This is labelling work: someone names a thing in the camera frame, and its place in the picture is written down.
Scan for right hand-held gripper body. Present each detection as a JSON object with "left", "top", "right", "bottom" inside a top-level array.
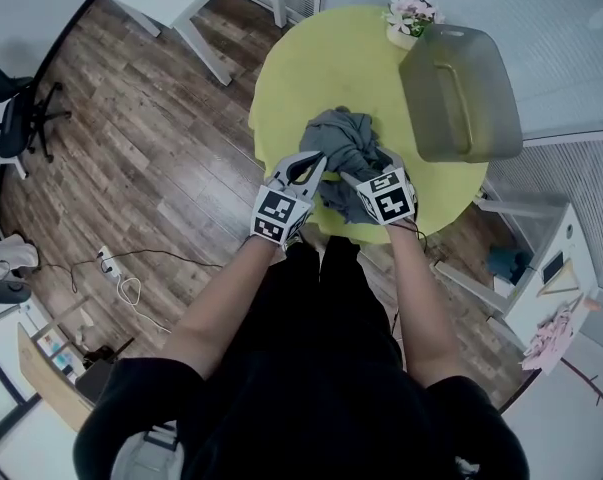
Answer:
[{"left": 354, "top": 166, "right": 416, "bottom": 227}]

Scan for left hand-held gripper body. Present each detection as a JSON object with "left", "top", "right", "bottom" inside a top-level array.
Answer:
[{"left": 250, "top": 174, "right": 315, "bottom": 244}]

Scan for grey clothes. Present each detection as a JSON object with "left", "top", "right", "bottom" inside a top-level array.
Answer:
[{"left": 299, "top": 107, "right": 408, "bottom": 227}]

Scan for grey plastic bin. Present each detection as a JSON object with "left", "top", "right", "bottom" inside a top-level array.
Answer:
[{"left": 398, "top": 23, "right": 524, "bottom": 165}]

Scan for person's right forearm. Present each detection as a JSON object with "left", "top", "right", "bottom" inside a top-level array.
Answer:
[{"left": 385, "top": 220, "right": 460, "bottom": 390}]

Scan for person's left forearm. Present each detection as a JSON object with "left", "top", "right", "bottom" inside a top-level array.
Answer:
[{"left": 160, "top": 235, "right": 278, "bottom": 382}]

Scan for dark brown box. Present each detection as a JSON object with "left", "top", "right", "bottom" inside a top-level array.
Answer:
[{"left": 74, "top": 360, "right": 115, "bottom": 405}]

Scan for person's black trousers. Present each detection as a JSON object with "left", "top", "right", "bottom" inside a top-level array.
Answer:
[{"left": 258, "top": 235, "right": 408, "bottom": 374}]

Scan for round yellow-green table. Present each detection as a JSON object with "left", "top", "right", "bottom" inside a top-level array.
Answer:
[{"left": 248, "top": 5, "right": 490, "bottom": 246}]

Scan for teal cloth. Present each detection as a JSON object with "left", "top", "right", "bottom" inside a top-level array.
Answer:
[{"left": 486, "top": 246, "right": 533, "bottom": 286}]

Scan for white basket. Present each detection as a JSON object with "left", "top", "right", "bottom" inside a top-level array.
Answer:
[{"left": 493, "top": 267, "right": 523, "bottom": 300}]

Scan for pink potted flowers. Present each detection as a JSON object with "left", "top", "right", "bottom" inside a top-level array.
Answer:
[{"left": 380, "top": 0, "right": 447, "bottom": 51}]

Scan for black phone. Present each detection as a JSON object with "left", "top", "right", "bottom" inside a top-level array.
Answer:
[{"left": 541, "top": 251, "right": 567, "bottom": 286}]

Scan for white power strip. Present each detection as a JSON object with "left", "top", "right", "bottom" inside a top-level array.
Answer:
[{"left": 96, "top": 246, "right": 120, "bottom": 282}]

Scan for wooden triangle hanger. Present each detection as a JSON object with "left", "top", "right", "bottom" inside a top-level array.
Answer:
[{"left": 535, "top": 260, "right": 580, "bottom": 299}]

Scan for white desk with grommet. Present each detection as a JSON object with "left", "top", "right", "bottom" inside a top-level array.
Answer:
[{"left": 433, "top": 195, "right": 603, "bottom": 377}]

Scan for person's black shirt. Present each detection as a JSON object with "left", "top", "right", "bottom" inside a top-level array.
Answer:
[{"left": 73, "top": 347, "right": 527, "bottom": 480}]

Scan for pink crumpled cloth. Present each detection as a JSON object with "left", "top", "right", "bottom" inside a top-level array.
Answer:
[{"left": 520, "top": 305, "right": 578, "bottom": 372}]

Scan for black office chair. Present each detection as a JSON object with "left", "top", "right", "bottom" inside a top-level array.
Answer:
[{"left": 0, "top": 56, "right": 73, "bottom": 165}]

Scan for black round device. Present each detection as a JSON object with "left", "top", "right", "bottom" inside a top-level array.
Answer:
[{"left": 0, "top": 277, "right": 33, "bottom": 306}]

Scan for light wooden cabinet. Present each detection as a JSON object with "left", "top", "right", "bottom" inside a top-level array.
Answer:
[{"left": 16, "top": 321, "right": 95, "bottom": 432}]

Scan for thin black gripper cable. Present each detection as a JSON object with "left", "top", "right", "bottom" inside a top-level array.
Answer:
[{"left": 390, "top": 217, "right": 428, "bottom": 250}]

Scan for white coiled cable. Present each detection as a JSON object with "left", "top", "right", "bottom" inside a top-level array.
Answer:
[{"left": 116, "top": 275, "right": 173, "bottom": 335}]

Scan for light grey strapped pack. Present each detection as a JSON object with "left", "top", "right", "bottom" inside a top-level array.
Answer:
[{"left": 111, "top": 420, "right": 180, "bottom": 480}]

